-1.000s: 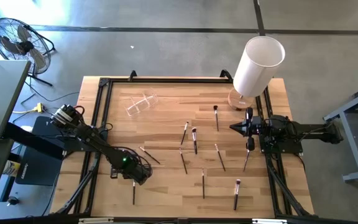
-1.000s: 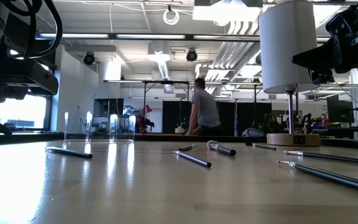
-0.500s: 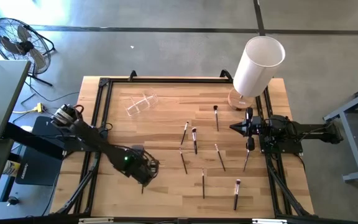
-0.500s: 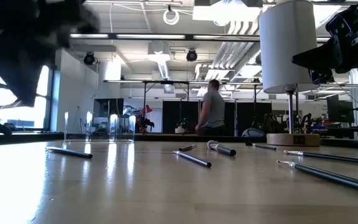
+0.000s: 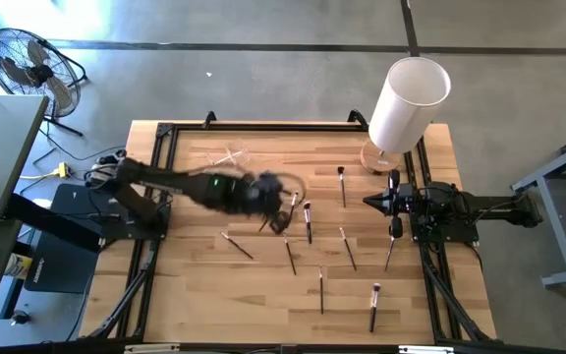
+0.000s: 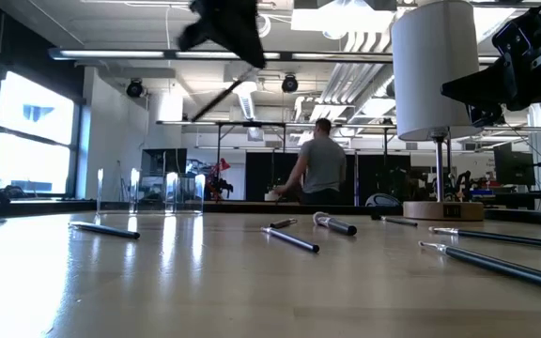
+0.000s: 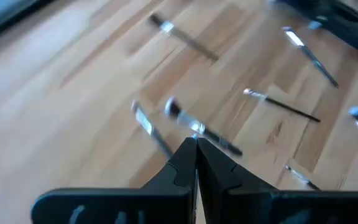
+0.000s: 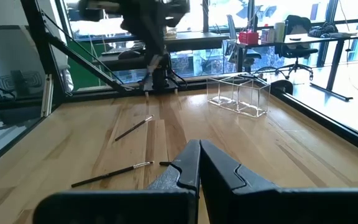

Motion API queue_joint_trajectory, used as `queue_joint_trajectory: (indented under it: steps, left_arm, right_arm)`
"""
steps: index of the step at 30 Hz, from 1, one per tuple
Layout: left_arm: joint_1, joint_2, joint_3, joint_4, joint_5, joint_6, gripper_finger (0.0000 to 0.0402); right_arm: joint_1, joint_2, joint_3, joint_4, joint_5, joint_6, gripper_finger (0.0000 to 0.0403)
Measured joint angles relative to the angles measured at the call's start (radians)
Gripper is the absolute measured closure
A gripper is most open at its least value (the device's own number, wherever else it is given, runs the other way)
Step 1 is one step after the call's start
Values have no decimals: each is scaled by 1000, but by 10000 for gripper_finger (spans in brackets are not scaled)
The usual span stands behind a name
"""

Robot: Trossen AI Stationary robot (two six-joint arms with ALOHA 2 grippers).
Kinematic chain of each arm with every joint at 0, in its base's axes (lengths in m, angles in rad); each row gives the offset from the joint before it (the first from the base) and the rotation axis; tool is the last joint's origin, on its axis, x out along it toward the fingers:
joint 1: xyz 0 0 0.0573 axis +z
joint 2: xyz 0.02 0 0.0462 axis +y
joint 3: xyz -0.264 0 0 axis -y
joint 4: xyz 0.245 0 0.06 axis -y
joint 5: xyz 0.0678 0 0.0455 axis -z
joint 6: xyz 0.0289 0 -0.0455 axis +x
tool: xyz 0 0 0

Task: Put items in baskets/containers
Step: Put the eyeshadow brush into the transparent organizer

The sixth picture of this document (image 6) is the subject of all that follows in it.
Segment clear acrylic organizer container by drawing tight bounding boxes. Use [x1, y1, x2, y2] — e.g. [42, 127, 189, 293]
[95, 167, 206, 217]

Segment black ceiling spotlight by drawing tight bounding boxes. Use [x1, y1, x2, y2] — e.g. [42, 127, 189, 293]
[281, 74, 300, 94]
[126, 78, 146, 99]

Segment red desk lamp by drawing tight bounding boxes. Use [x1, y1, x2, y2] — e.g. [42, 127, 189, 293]
[207, 158, 234, 201]

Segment dark brush with silver ferrule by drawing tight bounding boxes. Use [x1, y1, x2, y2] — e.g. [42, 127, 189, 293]
[260, 226, 321, 254]

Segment long dark makeup brush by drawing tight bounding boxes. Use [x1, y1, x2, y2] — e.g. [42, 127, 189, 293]
[418, 240, 541, 296]
[428, 226, 541, 251]

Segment black computer monitor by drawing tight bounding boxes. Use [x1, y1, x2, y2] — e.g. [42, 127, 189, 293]
[141, 148, 188, 177]

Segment black partition panels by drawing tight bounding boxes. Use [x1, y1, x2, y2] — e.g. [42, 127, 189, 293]
[244, 152, 412, 207]

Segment large window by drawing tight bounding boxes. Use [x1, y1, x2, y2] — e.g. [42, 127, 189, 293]
[0, 69, 82, 198]

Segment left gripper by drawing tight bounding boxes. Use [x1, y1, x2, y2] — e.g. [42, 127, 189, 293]
[177, 0, 267, 69]

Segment black monitor on arm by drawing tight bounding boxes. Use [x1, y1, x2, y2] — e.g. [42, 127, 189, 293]
[493, 142, 537, 187]

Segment thick fluffy powder brush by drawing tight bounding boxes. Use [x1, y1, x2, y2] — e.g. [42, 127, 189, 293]
[312, 211, 359, 237]

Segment person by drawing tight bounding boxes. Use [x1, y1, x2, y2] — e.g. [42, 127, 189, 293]
[273, 117, 348, 206]

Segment dark rounded helmet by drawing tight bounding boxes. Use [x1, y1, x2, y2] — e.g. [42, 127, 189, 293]
[364, 192, 402, 207]

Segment long ceiling light bar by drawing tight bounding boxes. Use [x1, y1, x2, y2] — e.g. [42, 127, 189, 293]
[48, 46, 394, 63]

